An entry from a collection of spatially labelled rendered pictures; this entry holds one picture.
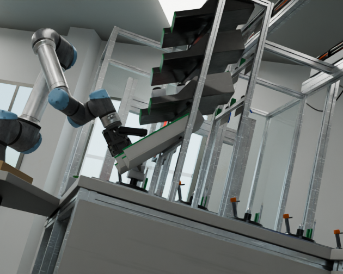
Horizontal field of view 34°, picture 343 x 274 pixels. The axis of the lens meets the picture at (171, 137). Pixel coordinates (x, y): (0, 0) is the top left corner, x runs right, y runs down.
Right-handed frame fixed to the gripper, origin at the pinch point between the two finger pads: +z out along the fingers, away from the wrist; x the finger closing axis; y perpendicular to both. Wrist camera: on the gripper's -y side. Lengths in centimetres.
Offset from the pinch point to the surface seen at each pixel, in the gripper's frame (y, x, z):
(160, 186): -9.6, -17.5, 10.5
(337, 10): -256, -168, -57
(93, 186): 32, 75, 3
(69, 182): 27.8, 1.9, -6.0
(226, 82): -26, 52, -11
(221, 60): -32, 43, -20
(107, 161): -12, -105, -16
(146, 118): -2.8, 28.3, -13.7
